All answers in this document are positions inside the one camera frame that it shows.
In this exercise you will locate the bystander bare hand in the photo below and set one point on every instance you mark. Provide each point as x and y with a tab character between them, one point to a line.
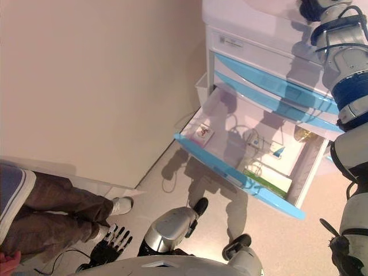
10	261

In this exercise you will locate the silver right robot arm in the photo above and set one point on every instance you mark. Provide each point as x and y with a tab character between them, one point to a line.
350	57

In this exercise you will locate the white cart side bin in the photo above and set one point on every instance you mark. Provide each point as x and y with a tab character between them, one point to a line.
201	89

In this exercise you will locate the white medical cart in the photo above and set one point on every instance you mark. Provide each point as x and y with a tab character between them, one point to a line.
247	11

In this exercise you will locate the pink cartoon medicine box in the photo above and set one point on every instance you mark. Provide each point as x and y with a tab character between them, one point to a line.
204	133

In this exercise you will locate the silver robot leg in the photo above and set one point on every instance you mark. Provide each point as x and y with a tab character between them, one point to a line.
169	227
244	256

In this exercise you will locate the brown person trousers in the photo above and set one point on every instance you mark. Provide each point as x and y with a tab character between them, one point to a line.
57	207

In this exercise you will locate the white person shoe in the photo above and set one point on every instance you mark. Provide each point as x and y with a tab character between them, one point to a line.
123	205
100	233

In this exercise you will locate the cart drawer label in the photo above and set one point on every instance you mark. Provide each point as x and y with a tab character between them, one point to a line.
230	40

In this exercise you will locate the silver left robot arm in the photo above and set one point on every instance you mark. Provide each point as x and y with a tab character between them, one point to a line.
86	266

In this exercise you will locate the white lockable cart drawer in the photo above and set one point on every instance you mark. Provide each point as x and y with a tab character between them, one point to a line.
258	49

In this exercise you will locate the white flat board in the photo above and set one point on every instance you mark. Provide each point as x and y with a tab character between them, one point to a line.
100	184

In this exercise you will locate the silver left robot leg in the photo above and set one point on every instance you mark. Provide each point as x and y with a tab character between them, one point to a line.
169	227

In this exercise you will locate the gold foil packet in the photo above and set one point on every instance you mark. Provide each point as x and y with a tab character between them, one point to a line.
303	134

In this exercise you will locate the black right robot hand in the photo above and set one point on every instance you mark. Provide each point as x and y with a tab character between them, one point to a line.
310	8

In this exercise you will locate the silver right robot leg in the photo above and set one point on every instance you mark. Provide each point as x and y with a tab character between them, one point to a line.
244	256

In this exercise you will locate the blue person shirt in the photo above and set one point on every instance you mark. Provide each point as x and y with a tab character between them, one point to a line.
14	195

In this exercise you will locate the long green white medicine box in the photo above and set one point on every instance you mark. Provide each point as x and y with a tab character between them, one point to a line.
270	182

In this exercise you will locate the blue white medicine box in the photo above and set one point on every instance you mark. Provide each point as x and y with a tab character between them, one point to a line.
270	149

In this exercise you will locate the silver robot torso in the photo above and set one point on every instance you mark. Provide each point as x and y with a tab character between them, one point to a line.
172	267

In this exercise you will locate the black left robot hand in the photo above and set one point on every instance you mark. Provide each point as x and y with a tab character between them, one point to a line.
110	247

